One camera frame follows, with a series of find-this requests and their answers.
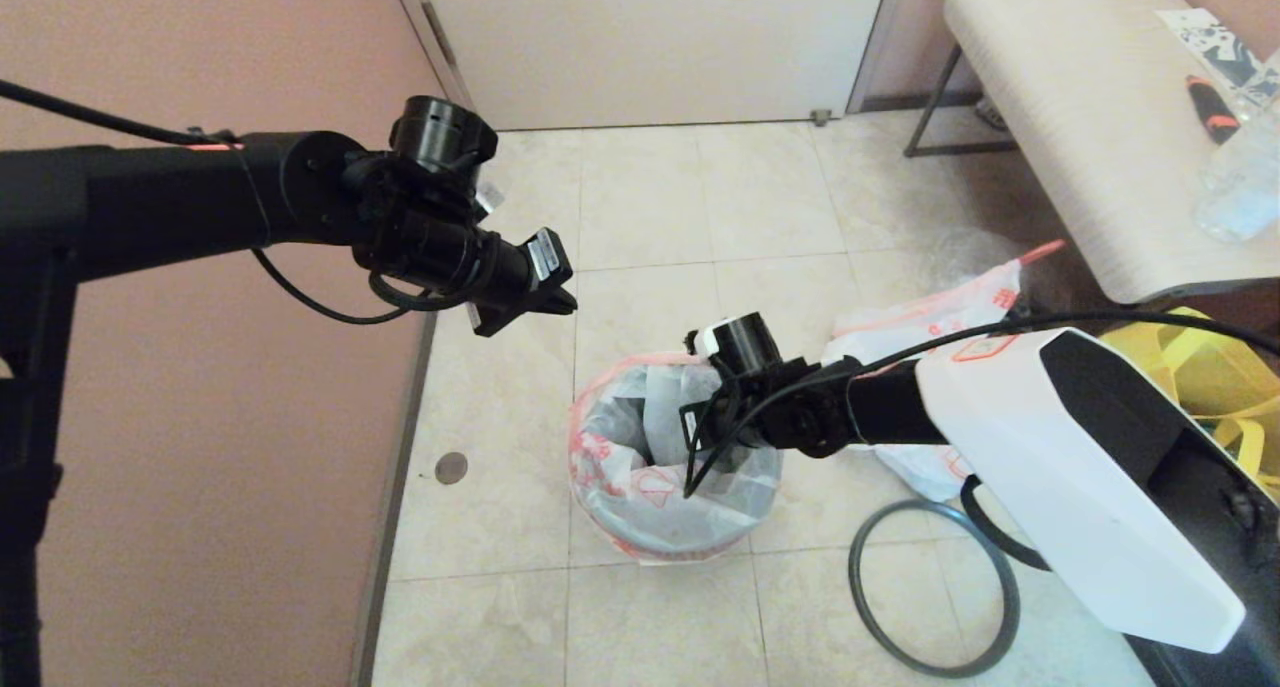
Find white trash bag red cartoon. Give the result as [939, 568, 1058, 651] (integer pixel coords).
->
[568, 352, 783, 566]

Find grey bin retaining ring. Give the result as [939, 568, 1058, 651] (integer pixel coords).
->
[848, 500, 1021, 680]

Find white plastic bag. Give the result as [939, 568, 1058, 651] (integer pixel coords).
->
[822, 239, 1066, 503]

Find yellow fabric tote bag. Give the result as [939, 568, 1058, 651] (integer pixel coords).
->
[1100, 307, 1280, 498]

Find white door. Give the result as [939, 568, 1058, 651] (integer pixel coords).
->
[413, 0, 891, 134]

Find beige bench metal legs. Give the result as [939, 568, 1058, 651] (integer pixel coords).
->
[905, 0, 1280, 306]

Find large clear plastic bottle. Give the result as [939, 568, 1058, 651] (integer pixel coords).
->
[1190, 52, 1280, 244]

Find black orange utility knife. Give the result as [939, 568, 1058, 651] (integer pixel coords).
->
[1187, 75, 1241, 146]

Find black white printed leaflet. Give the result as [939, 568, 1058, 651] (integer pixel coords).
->
[1152, 10, 1276, 101]

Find grey wall baseboard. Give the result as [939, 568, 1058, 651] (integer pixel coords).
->
[350, 312, 438, 687]

